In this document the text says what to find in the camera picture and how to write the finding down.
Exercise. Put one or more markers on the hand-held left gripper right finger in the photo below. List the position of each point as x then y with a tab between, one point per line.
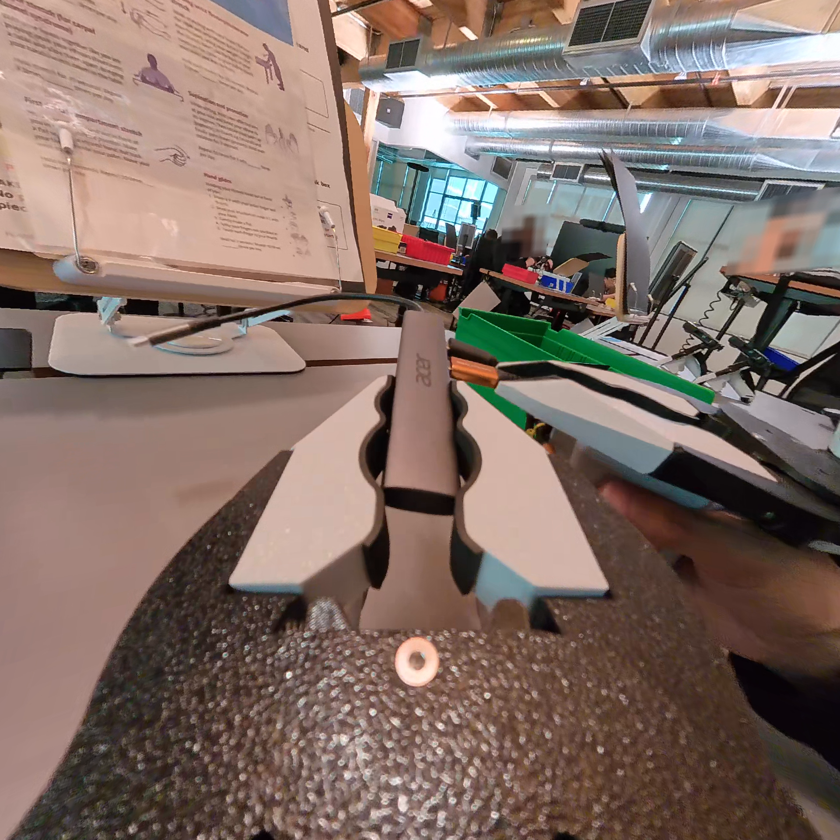
538	525

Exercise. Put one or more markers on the silver air duct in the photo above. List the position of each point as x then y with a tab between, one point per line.
590	124

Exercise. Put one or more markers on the green plastic bin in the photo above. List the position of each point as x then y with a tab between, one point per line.
512	334

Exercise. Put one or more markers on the white cardboard box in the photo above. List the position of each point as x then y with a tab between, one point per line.
387	211

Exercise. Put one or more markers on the yellow plastic bin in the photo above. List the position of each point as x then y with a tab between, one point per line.
386	239

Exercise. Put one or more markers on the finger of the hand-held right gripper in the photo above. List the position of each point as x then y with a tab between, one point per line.
590	413
623	380

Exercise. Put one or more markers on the orange cone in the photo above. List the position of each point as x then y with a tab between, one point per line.
354	316

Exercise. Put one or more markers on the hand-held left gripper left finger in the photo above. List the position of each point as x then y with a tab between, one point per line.
308	518

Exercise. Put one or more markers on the person's right hand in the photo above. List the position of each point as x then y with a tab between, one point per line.
754	590

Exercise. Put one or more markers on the large red plastic bin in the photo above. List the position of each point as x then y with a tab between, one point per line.
426	250

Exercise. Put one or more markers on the laminated sheet with blue banner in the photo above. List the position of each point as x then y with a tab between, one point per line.
197	164

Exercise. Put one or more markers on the large silver duct with vents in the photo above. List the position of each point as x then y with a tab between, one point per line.
499	56

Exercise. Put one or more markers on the silver duct with small vents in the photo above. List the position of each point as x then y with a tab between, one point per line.
656	172

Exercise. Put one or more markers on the large black monitor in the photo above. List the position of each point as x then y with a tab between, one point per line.
577	243

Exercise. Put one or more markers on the small black monitor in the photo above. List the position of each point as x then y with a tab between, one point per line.
673	269

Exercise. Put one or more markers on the white printed instruction sheet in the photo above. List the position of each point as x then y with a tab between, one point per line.
315	85

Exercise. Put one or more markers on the instruction sheet on stand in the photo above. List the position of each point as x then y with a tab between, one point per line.
85	348

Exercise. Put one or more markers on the small blue plastic bin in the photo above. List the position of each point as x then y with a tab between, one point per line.
558	281

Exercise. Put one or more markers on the small red plastic bin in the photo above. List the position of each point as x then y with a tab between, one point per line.
518	274

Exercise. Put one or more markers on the grey tilted panel stand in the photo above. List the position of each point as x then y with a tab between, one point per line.
633	262

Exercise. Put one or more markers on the black table grommet cover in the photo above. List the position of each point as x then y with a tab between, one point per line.
13	348

